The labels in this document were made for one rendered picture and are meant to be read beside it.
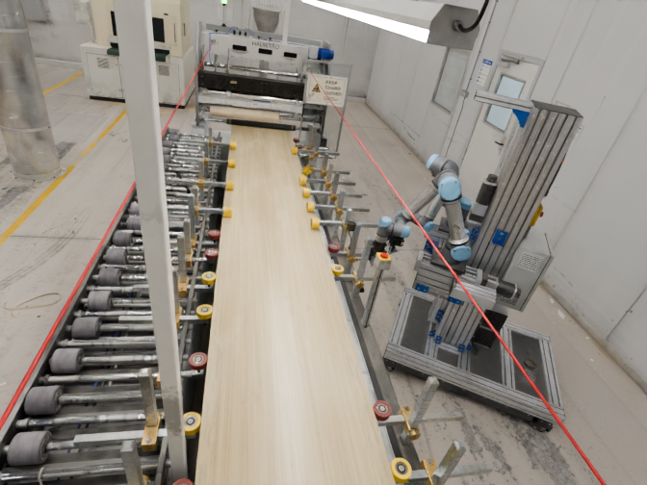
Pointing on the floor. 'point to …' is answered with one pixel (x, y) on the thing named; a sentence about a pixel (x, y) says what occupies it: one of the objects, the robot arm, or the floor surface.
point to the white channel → (155, 204)
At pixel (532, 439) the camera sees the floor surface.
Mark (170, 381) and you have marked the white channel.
